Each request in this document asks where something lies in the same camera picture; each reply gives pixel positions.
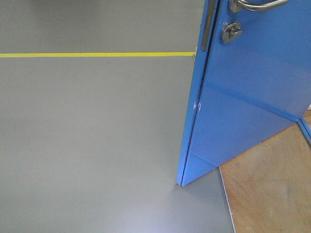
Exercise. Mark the blue door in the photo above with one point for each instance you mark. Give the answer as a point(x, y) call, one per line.
point(247, 90)

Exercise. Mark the steel thumb turn lock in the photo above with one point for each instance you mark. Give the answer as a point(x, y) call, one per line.
point(231, 31)

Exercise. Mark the near plywood base platform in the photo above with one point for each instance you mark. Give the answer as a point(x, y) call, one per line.
point(268, 187)

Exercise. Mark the steel door lever handle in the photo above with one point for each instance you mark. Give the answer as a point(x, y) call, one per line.
point(238, 5)

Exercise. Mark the steel latch edge plate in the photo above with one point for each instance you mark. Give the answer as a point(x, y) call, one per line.
point(208, 22)

